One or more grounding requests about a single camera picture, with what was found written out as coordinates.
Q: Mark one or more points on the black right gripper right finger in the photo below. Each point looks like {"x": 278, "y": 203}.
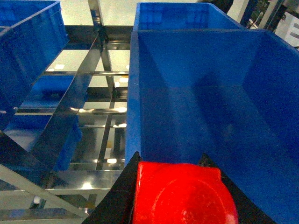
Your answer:
{"x": 248, "y": 212}

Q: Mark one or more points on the large blue bin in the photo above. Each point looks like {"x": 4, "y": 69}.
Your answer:
{"x": 230, "y": 94}
{"x": 32, "y": 34}

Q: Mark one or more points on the large blue bin front left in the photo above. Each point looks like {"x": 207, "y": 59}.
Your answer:
{"x": 32, "y": 34}

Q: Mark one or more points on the large blue bin front right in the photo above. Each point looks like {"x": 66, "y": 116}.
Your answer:
{"x": 230, "y": 94}

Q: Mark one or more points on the blue bin rear right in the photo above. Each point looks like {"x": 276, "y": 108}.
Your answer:
{"x": 173, "y": 16}

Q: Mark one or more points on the red toy block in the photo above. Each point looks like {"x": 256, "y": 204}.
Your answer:
{"x": 181, "y": 194}

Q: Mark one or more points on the steel rack center post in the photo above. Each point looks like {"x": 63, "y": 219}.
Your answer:
{"x": 96, "y": 15}

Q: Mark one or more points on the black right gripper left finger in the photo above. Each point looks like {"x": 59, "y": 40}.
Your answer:
{"x": 117, "y": 206}

